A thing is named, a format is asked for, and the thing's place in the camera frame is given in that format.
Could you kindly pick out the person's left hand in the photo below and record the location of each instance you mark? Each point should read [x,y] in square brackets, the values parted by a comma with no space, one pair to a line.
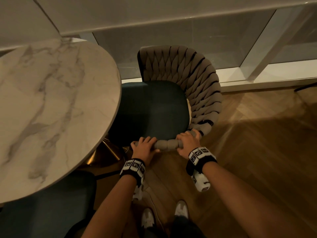
[143,151]

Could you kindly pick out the person's right hand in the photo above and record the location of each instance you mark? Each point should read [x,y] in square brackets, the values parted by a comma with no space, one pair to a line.
[189,144]

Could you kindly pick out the person's right thumb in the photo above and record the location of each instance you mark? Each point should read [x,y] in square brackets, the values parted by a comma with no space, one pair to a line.
[179,141]

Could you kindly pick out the person's left thumb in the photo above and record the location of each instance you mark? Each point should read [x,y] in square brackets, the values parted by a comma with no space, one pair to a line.
[154,151]

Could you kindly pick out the woven back teal seat chair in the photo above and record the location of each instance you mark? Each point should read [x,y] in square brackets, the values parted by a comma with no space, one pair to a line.
[158,109]

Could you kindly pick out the person's left forearm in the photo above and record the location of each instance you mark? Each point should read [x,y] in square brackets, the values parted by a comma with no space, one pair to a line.
[112,208]

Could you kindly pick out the person's right forearm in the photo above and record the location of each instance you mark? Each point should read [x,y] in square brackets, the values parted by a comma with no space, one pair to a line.
[247,203]

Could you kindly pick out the black white marker wristband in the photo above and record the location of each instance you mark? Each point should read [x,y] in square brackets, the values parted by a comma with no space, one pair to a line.
[133,168]
[199,157]

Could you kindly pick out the gold table base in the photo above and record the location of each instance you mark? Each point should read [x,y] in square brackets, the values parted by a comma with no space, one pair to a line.
[109,152]

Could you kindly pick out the person's white right shoe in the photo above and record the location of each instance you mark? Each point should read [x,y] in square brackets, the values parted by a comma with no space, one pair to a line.
[181,210]

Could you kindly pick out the person's white shoe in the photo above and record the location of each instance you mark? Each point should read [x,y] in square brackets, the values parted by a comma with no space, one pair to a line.
[181,210]
[148,218]

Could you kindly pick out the person's white left shoe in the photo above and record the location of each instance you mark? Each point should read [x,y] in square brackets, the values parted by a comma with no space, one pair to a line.
[148,218]

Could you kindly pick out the person's dark trousers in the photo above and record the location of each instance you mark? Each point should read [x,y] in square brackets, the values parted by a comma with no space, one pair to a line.
[183,229]

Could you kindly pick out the teal upholstered chair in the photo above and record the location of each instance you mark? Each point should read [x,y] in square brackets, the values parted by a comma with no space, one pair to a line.
[49,210]

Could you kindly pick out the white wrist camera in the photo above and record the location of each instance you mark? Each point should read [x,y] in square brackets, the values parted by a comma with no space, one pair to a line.
[138,193]
[201,182]

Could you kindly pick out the white window frame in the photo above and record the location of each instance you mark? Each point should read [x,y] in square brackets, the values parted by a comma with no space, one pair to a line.
[267,69]

